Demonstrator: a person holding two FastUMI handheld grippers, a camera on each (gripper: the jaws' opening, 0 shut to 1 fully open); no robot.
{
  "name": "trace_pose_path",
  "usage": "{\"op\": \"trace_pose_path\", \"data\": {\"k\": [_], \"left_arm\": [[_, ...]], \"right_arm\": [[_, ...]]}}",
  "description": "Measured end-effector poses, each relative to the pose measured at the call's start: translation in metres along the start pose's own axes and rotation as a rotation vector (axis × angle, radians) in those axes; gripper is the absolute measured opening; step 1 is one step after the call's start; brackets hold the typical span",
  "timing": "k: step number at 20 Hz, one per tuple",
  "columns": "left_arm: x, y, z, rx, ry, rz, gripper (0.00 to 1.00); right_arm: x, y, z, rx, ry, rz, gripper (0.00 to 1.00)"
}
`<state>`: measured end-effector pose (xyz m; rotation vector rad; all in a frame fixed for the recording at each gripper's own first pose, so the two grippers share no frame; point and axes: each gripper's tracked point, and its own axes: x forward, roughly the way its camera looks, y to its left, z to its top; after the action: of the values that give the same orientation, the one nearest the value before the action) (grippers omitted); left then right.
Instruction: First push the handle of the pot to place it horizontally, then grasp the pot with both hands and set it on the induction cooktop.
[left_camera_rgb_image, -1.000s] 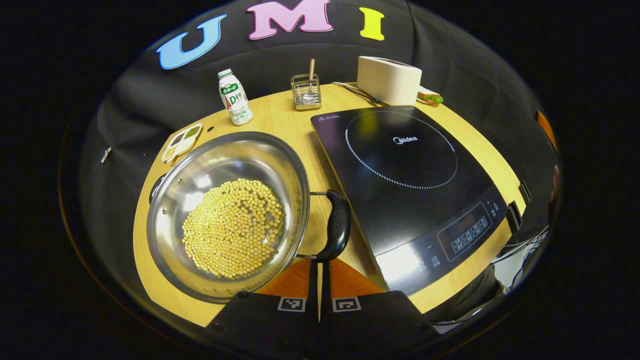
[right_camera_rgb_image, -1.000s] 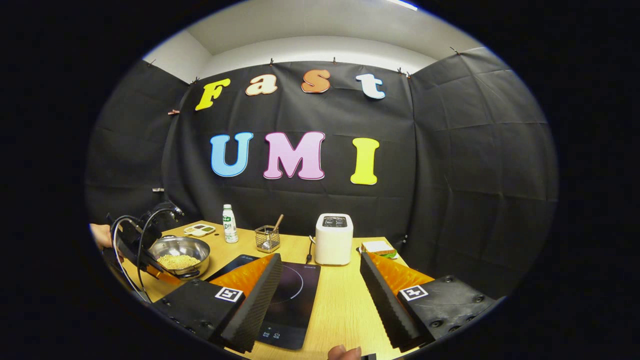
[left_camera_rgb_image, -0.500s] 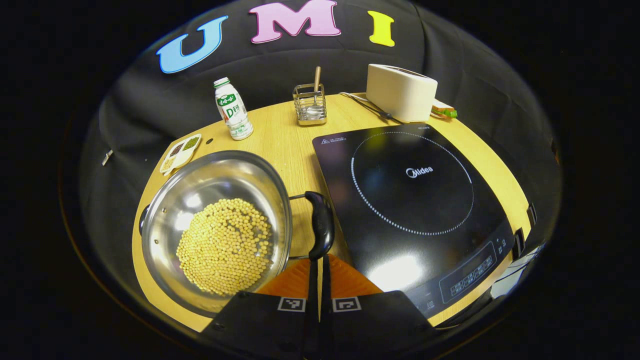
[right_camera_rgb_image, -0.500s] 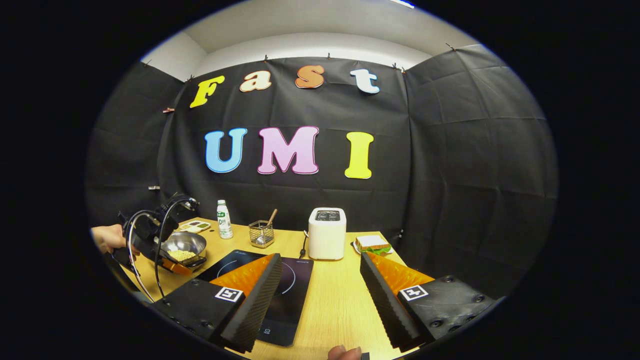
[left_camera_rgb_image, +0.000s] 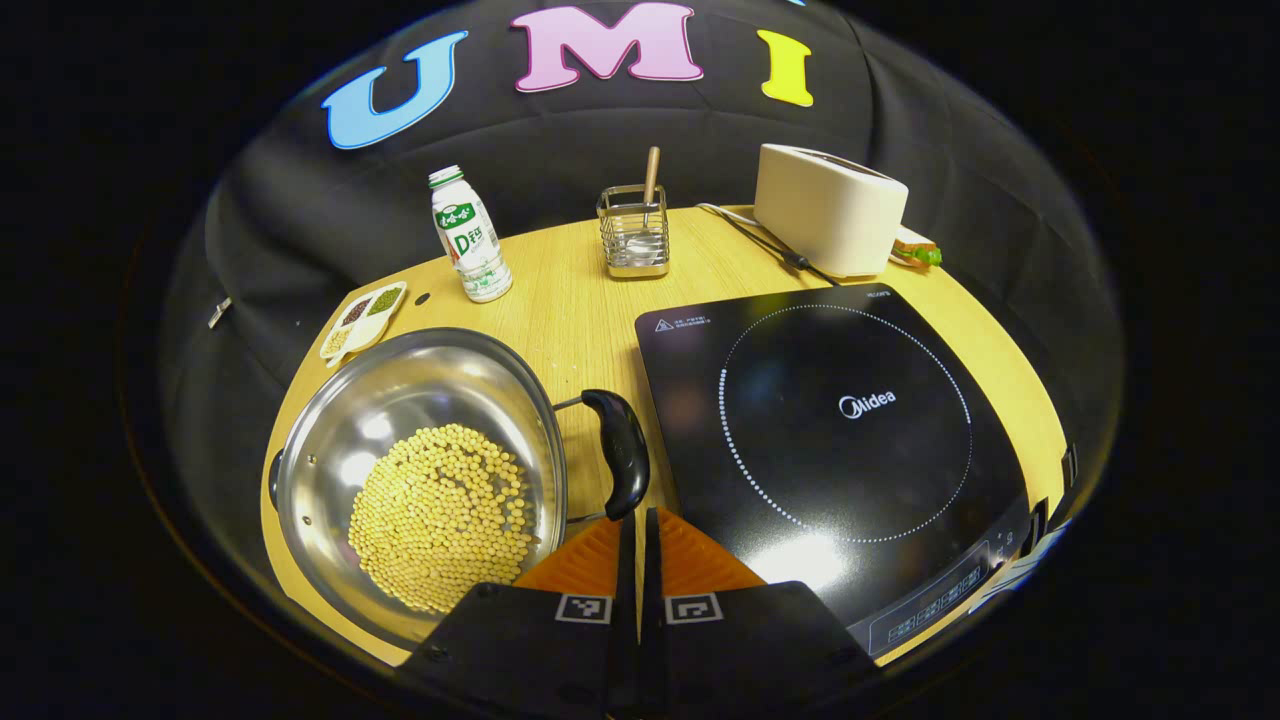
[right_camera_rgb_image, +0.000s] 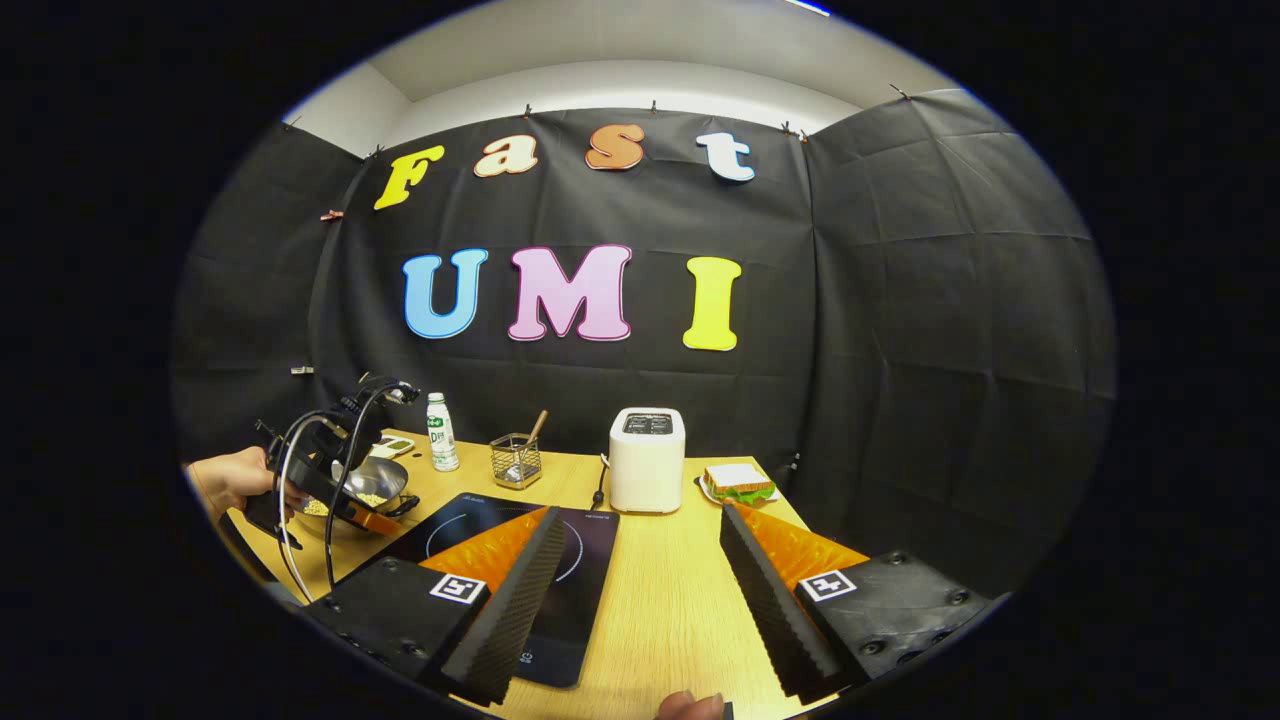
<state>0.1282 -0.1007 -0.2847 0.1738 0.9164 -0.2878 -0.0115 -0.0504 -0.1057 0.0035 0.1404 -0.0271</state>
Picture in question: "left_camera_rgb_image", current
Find black induction cooktop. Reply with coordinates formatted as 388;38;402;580
634;282;1033;659

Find white divided bean dish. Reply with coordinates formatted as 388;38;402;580
319;281;409;369

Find stainless steel pot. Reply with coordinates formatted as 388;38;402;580
266;328;651;649

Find wooden handled utensil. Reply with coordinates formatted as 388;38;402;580
640;146;662;231

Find black backdrop cloth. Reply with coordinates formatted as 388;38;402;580
160;0;1126;641

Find sandwich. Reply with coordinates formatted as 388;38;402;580
890;228;943;269

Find toaster power cable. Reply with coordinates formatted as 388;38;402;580
697;203;841;288

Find white drink bottle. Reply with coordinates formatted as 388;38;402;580
428;165;514;304

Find pile of yellow soybeans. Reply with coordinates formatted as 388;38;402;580
347;424;541;614

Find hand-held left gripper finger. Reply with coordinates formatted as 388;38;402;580
640;507;886;720
395;515;641;720

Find metal wire utensil holder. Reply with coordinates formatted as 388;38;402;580
597;184;671;279

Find white toaster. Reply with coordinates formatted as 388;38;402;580
752;143;910;279

